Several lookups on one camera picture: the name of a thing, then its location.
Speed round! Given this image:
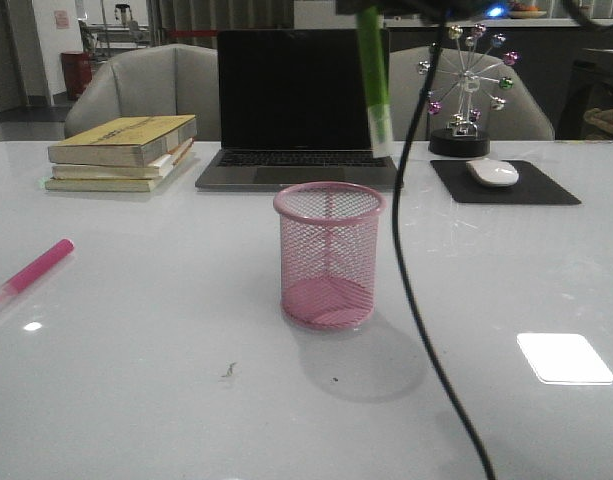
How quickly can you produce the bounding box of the pink mesh pen holder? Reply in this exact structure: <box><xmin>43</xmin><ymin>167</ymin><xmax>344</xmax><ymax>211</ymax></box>
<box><xmin>273</xmin><ymin>181</ymin><xmax>386</xmax><ymax>330</ymax></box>

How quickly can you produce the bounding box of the pink highlighter pen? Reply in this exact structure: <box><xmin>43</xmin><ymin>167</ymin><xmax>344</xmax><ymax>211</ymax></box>
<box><xmin>0</xmin><ymin>239</ymin><xmax>74</xmax><ymax>311</ymax></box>

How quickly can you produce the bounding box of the black mouse pad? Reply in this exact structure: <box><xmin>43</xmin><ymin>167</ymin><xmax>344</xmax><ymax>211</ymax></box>
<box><xmin>431</xmin><ymin>159</ymin><xmax>581</xmax><ymax>205</ymax></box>

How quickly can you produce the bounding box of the top yellow book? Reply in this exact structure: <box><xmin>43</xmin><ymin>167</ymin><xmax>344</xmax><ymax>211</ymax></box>
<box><xmin>48</xmin><ymin>115</ymin><xmax>197</xmax><ymax>167</ymax></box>

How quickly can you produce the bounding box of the left grey armchair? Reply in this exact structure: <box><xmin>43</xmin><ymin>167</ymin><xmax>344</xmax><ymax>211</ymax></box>
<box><xmin>64</xmin><ymin>44</ymin><xmax>221</xmax><ymax>141</ymax></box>

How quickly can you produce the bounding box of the black cable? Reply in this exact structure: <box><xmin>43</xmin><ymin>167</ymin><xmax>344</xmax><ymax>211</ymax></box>
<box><xmin>390</xmin><ymin>19</ymin><xmax>498</xmax><ymax>480</ymax></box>

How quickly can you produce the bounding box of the middle white book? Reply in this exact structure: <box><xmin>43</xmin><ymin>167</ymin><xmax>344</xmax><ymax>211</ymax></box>
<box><xmin>52</xmin><ymin>139</ymin><xmax>194</xmax><ymax>179</ymax></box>

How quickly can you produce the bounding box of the grey open laptop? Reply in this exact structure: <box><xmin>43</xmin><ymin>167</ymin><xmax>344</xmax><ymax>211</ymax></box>
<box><xmin>196</xmin><ymin>29</ymin><xmax>396</xmax><ymax>191</ymax></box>

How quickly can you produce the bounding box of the white computer mouse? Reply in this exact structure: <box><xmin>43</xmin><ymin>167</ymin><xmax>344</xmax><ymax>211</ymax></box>
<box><xmin>466</xmin><ymin>158</ymin><xmax>519</xmax><ymax>187</ymax></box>

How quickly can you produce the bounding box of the right grey armchair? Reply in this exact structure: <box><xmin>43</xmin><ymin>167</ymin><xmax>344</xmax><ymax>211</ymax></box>
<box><xmin>389</xmin><ymin>47</ymin><xmax>554</xmax><ymax>141</ymax></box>

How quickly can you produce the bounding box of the fruit bowl on counter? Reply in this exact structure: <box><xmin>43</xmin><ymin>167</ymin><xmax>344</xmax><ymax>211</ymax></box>
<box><xmin>507</xmin><ymin>1</ymin><xmax>547</xmax><ymax>19</ymax></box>

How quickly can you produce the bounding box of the grey armchair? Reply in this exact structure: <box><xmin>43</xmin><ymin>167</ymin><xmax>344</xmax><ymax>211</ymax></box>
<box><xmin>389</xmin><ymin>47</ymin><xmax>554</xmax><ymax>141</ymax></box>
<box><xmin>64</xmin><ymin>44</ymin><xmax>221</xmax><ymax>141</ymax></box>

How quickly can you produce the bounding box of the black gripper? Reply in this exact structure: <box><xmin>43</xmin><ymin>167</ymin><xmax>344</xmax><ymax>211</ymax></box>
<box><xmin>335</xmin><ymin>0</ymin><xmax>495</xmax><ymax>19</ymax></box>

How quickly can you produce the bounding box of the bottom yellow book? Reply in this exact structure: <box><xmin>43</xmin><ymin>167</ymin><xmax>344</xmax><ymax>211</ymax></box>
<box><xmin>44</xmin><ymin>151</ymin><xmax>190</xmax><ymax>192</ymax></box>

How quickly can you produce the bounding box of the ferris wheel desk ornament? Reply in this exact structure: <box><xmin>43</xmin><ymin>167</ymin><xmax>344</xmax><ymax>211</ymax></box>
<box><xmin>426</xmin><ymin>23</ymin><xmax>519</xmax><ymax>158</ymax></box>

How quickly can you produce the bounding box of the red trash bin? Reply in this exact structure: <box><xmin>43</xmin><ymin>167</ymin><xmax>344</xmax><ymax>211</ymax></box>
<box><xmin>60</xmin><ymin>51</ymin><xmax>92</xmax><ymax>100</ymax></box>

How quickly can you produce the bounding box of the green highlighter pen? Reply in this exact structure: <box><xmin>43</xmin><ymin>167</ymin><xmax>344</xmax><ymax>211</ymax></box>
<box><xmin>356</xmin><ymin>6</ymin><xmax>392</xmax><ymax>158</ymax></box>

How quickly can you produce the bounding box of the yellow book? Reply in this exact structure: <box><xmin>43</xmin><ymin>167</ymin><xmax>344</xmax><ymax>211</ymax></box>
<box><xmin>44</xmin><ymin>151</ymin><xmax>190</xmax><ymax>192</ymax></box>
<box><xmin>48</xmin><ymin>115</ymin><xmax>197</xmax><ymax>167</ymax></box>

